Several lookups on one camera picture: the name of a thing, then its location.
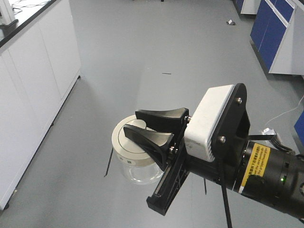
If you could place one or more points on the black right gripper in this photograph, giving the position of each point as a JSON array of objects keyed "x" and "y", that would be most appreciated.
[{"x": 228, "y": 142}]

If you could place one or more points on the glass jar with beige lid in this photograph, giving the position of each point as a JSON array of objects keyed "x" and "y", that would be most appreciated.
[{"x": 136, "y": 165}]

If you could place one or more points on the blue lab cabinets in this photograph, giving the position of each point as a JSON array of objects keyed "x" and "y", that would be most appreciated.
[{"x": 277, "y": 33}]

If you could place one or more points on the white lab bench cabinet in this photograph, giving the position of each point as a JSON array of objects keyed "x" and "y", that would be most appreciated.
[{"x": 39, "y": 65}]

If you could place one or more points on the small debris on floor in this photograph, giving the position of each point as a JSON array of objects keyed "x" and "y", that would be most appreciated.
[{"x": 231, "y": 22}]

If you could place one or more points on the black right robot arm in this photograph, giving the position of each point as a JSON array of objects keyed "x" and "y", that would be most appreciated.
[{"x": 256, "y": 166}]

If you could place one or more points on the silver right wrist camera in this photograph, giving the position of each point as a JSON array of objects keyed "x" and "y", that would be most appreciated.
[{"x": 199, "y": 131}]

